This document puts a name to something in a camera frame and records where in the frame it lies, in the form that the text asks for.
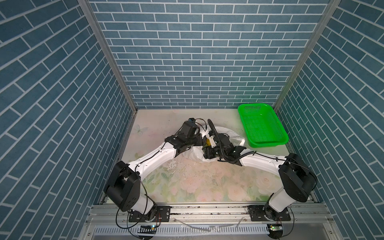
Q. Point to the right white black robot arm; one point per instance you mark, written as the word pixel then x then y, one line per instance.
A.
pixel 297 179

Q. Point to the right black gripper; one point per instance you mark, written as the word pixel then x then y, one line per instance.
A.
pixel 207 150

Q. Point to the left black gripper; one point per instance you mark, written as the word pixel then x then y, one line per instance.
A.
pixel 200 140

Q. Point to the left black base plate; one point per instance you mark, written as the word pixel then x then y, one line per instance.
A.
pixel 160 212

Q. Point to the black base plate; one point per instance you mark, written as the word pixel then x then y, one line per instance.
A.
pixel 160 212
pixel 259 213

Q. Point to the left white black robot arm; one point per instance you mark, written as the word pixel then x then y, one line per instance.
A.
pixel 124 184

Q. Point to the aluminium front rail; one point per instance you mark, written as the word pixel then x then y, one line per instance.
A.
pixel 309 221

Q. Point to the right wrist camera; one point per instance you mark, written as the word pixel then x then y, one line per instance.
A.
pixel 211 142

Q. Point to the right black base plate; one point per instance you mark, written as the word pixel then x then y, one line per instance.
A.
pixel 259 213

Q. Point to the white plastic bag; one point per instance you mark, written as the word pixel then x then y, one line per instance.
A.
pixel 196 153

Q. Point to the white slotted cable duct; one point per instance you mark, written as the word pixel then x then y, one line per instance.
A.
pixel 184 230

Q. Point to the green plastic basket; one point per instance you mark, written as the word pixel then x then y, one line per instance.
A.
pixel 262 126

